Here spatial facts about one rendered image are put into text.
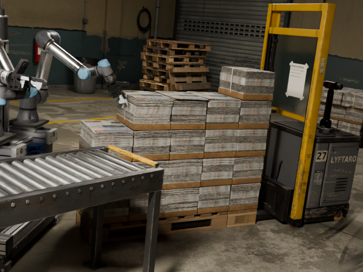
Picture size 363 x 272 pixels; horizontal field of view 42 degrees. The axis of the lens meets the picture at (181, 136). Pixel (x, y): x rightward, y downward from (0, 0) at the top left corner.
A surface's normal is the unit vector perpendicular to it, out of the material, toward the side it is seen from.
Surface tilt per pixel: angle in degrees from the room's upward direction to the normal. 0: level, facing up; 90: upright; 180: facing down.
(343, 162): 90
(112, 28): 90
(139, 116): 90
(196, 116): 90
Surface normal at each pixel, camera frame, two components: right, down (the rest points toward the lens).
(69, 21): 0.71, 0.22
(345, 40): -0.70, 0.09
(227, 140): 0.44, 0.23
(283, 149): -0.89, 0.01
